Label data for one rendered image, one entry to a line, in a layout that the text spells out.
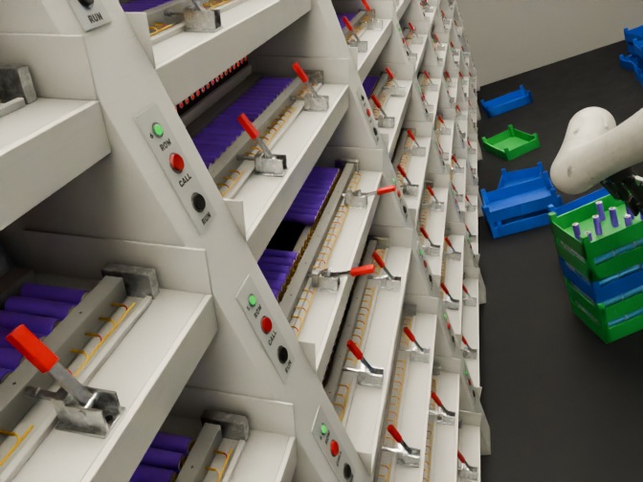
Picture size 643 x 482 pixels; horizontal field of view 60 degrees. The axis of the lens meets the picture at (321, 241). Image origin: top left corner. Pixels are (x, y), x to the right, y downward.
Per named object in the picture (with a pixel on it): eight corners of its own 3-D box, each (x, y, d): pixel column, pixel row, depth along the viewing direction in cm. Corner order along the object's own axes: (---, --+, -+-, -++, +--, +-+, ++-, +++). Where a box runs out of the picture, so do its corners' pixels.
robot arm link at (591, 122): (612, 95, 134) (568, 100, 142) (595, 136, 130) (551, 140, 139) (632, 131, 141) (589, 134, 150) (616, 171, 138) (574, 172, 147)
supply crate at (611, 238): (640, 196, 177) (636, 174, 174) (686, 219, 159) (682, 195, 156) (552, 234, 179) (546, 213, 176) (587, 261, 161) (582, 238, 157)
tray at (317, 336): (382, 190, 121) (383, 149, 116) (317, 399, 71) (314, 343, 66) (293, 183, 125) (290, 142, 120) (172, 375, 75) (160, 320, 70)
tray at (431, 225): (447, 199, 195) (451, 163, 188) (437, 305, 145) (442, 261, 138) (388, 194, 200) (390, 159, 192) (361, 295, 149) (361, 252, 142)
